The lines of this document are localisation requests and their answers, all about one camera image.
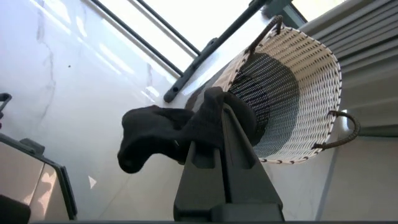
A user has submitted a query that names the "black garment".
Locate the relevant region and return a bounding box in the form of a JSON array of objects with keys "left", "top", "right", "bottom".
[{"left": 117, "top": 86, "right": 259, "bottom": 174}]

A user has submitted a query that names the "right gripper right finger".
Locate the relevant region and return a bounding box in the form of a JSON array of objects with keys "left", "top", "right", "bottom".
[{"left": 222, "top": 104, "right": 284, "bottom": 222}]

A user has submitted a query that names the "window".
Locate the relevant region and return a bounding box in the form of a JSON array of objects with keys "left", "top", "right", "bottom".
[{"left": 262, "top": 0, "right": 346, "bottom": 29}]

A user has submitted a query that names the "black clothes rack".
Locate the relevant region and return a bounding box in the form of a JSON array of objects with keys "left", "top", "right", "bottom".
[{"left": 90, "top": 0, "right": 270, "bottom": 103}]

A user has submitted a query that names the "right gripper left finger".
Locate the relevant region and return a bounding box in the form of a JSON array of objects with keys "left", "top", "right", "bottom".
[{"left": 173, "top": 141, "right": 226, "bottom": 222}]

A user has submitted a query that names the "black cable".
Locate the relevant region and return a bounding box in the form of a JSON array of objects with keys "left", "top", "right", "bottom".
[{"left": 0, "top": 92, "right": 12, "bottom": 129}]

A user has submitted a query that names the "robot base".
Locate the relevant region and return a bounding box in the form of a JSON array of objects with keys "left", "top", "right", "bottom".
[{"left": 0, "top": 133, "right": 78, "bottom": 222}]

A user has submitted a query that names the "beige curtain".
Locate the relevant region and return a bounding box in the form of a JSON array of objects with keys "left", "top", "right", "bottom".
[{"left": 298, "top": 0, "right": 398, "bottom": 138}]

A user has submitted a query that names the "white laundry basket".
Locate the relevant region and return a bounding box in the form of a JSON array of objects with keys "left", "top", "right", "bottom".
[{"left": 186, "top": 14, "right": 361, "bottom": 166}]

